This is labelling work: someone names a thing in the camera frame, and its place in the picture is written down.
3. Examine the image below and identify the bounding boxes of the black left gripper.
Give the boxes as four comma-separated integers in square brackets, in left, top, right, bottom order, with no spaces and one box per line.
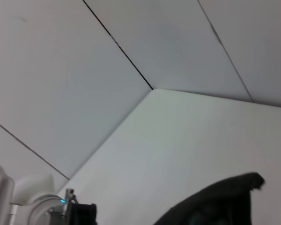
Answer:
[69,202,97,225]

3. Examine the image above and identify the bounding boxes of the black food bag orange handles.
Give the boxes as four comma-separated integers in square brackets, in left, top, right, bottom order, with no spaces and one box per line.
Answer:
[152,172,265,225]

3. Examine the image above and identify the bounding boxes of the grey cable with metal connector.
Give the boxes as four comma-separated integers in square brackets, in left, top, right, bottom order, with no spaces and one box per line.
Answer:
[65,188,80,204]

